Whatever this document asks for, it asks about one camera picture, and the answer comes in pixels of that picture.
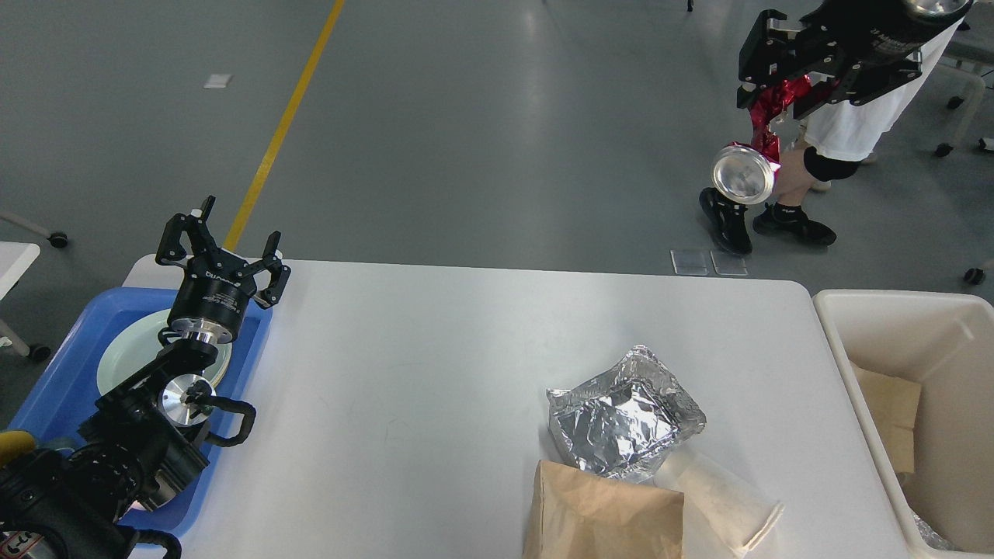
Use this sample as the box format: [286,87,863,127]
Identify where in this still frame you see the white paper cup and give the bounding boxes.
[653,449,785,558]

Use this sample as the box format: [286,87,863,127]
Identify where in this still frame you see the crushed red can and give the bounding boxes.
[711,75,812,206]

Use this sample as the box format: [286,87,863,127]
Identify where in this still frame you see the white plastic bin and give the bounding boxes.
[813,290,993,558]

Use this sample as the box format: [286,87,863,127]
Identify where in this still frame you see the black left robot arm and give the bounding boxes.
[2,196,291,558]

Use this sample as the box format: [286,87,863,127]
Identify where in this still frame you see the brown paper bag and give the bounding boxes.
[522,460,685,558]
[850,361,923,479]

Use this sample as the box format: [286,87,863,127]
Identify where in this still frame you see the white side table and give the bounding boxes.
[1,241,52,363]

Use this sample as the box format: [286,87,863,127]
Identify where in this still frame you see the person in white shorts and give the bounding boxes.
[698,16,964,257]

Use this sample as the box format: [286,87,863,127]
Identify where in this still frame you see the blue plastic tray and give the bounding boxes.
[8,287,271,538]

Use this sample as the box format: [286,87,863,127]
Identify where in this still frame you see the crumpled foil large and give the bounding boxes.
[546,345,707,484]

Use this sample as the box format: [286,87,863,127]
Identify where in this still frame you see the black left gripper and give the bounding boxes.
[154,196,291,344]

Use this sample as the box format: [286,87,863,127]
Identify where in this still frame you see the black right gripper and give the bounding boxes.
[736,1,964,120]

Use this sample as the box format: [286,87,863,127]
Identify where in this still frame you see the green plate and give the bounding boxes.
[96,309,234,398]

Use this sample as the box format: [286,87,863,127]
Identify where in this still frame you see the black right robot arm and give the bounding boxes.
[736,1,974,120]

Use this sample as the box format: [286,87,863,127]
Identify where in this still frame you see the teal mug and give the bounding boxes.
[0,429,38,468]

